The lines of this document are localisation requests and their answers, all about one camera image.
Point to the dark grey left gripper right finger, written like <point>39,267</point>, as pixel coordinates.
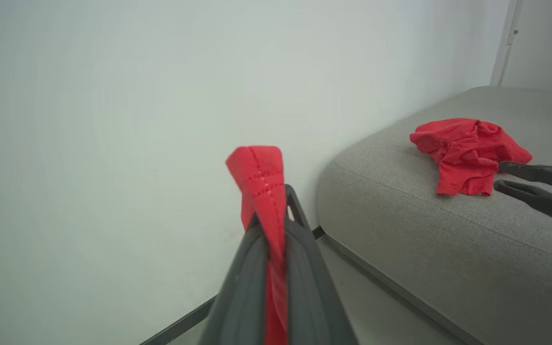
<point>312,297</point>

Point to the grey fabric sofa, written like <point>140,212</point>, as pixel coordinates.
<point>448,249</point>

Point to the white door frame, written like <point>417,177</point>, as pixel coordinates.
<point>506,43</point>

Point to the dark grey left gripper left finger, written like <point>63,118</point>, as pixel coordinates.
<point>242,292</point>

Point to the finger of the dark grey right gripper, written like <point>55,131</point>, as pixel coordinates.
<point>544,201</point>
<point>549,174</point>

